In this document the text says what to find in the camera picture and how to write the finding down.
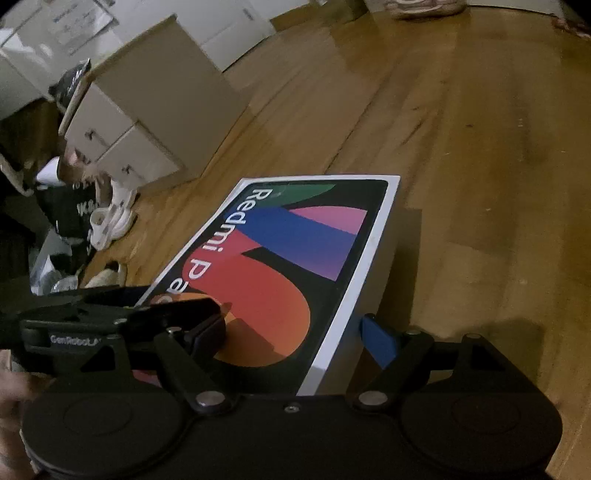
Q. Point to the black plastic bag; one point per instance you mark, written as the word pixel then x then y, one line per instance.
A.
pixel 69 85

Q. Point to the beige drawer cabinet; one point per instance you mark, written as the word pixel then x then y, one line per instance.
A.
pixel 161 87

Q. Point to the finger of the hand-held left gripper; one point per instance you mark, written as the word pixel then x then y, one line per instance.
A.
pixel 180 310
pixel 115 295

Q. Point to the white paper sheet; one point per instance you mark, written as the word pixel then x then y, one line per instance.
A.
pixel 81 21

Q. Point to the white wall cabinet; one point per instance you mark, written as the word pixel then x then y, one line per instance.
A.
pixel 27 41

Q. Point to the clear plastic bag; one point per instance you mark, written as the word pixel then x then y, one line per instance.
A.
pixel 53 272

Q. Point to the pink cloth bundle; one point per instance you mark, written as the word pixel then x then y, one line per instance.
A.
pixel 415 7

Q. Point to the colourful tablet box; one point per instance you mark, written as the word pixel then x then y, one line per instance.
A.
pixel 286 277

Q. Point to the beige slipper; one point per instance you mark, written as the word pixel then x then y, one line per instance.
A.
pixel 107 275

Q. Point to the person's left hand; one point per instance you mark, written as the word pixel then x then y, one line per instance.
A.
pixel 16 392

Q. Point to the brown cardboard box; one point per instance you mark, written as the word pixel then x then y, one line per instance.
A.
pixel 344 8

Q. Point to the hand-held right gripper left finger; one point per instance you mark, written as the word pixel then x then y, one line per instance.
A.
pixel 207 339

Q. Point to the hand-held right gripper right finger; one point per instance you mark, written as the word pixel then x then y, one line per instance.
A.
pixel 379 341

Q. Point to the black printed bag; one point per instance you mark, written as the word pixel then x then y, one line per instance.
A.
pixel 69 217

